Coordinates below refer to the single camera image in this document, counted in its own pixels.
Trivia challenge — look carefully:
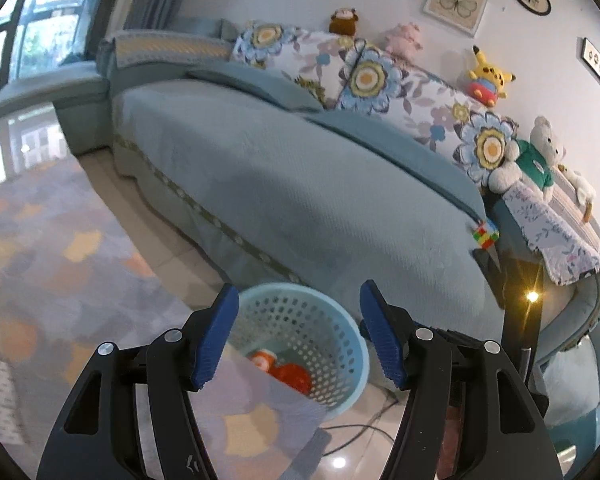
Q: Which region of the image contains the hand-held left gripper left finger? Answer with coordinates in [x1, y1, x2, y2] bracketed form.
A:
[36, 283, 241, 480]

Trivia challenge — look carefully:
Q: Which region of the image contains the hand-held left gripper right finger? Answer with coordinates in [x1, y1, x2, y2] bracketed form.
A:
[358, 280, 565, 480]

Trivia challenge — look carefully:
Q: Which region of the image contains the light blue perforated basket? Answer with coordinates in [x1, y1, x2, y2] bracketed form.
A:
[227, 283, 370, 418]

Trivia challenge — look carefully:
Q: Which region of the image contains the orange and white item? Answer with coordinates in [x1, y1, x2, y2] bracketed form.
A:
[247, 349, 278, 372]

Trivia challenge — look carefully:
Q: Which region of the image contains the orange round plastic item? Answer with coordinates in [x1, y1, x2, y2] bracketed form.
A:
[269, 362, 312, 395]

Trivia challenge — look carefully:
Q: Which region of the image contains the black metal stand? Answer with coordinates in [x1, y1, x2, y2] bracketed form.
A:
[472, 247, 548, 401]

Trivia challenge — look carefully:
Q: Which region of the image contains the grey fan-patterned tablecloth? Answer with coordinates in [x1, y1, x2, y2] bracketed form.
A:
[0, 157, 333, 480]

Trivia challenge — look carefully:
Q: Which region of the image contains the colourful puzzle cube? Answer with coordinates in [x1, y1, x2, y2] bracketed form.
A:
[471, 220, 501, 252]

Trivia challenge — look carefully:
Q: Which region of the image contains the teal fabric sofa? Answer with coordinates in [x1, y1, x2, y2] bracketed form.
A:
[0, 16, 600, 376]

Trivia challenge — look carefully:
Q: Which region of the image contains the flat teal pillow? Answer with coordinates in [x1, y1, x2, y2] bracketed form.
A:
[305, 110, 488, 223]
[186, 62, 326, 113]

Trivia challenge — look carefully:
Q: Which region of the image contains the floral armrest cover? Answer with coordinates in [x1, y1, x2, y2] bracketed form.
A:
[500, 180, 600, 286]

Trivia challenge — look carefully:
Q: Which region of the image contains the floral sofa back cushion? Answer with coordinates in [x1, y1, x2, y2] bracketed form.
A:
[230, 21, 357, 108]
[336, 42, 461, 141]
[410, 95, 521, 186]

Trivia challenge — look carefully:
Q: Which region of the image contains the white teddy bear green shirt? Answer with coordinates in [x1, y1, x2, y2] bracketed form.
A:
[487, 116, 568, 203]

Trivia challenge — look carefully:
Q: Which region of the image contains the white goose plush toy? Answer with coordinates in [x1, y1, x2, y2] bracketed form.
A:
[557, 162, 598, 223]

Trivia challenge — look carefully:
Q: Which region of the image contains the glass top coffee table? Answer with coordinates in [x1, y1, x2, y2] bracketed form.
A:
[0, 110, 76, 193]

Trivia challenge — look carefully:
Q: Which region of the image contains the yellow mouse plush toy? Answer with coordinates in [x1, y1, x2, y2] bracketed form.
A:
[467, 45, 517, 108]

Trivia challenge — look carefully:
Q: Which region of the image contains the striped sofa backrest cover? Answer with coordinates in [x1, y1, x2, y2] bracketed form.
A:
[111, 30, 233, 68]

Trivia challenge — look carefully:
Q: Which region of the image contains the pink pig plush toy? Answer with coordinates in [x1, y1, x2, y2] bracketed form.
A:
[384, 22, 425, 58]

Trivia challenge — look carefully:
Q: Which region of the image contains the brown monkey plush toy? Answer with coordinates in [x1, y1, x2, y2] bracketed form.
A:
[328, 7, 358, 37]

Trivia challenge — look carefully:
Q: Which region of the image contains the black framed glass door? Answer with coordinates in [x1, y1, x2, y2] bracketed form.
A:
[0, 0, 106, 106]

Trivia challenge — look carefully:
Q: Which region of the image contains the black floor cable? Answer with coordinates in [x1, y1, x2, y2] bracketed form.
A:
[320, 395, 406, 456]

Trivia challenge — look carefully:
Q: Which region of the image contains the large butterfly picture frame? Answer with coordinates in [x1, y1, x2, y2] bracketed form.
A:
[422, 0, 488, 37]

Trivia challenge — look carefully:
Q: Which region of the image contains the narrow black picture frame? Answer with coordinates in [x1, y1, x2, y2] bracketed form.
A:
[580, 36, 600, 85]

